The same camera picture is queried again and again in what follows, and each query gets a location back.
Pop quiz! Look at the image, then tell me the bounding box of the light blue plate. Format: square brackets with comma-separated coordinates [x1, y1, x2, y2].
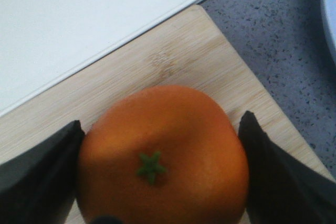
[321, 0, 336, 63]

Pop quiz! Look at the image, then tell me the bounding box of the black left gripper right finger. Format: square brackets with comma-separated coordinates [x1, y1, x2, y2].
[238, 111, 335, 223]

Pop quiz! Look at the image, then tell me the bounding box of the orange mandarin fruit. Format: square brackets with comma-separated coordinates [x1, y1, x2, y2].
[77, 86, 249, 223]

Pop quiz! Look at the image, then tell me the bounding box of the white rectangular tray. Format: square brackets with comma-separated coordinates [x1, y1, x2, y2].
[1, 0, 202, 114]

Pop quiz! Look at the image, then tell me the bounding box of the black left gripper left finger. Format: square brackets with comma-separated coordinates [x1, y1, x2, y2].
[1, 121, 85, 223]

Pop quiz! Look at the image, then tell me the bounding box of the wooden cutting board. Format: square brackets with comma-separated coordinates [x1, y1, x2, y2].
[0, 4, 334, 224]

